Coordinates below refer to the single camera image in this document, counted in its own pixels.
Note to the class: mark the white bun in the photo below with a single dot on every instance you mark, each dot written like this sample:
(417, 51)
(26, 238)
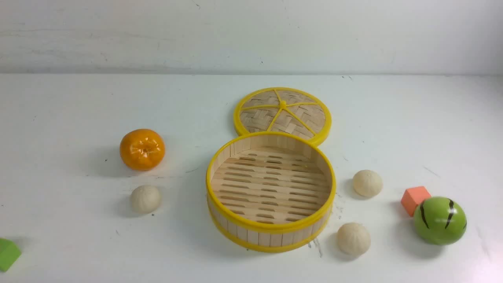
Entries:
(353, 239)
(367, 183)
(145, 199)

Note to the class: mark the woven bamboo steamer lid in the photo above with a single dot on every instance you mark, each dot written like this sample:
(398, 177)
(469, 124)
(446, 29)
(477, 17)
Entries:
(287, 110)

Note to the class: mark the yellow-rimmed bamboo steamer tray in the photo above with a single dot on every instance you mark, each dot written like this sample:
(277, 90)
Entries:
(270, 191)

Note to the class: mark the orange toy tangerine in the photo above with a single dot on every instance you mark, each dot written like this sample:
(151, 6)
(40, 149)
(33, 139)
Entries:
(142, 149)

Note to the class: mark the orange wooden cube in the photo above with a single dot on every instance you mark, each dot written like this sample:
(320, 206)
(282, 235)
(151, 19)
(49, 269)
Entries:
(413, 197)

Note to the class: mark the green toy watermelon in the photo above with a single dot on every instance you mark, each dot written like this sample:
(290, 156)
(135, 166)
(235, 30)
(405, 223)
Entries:
(440, 221)

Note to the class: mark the green wooden block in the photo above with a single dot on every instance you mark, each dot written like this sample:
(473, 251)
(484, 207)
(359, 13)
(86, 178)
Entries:
(9, 253)

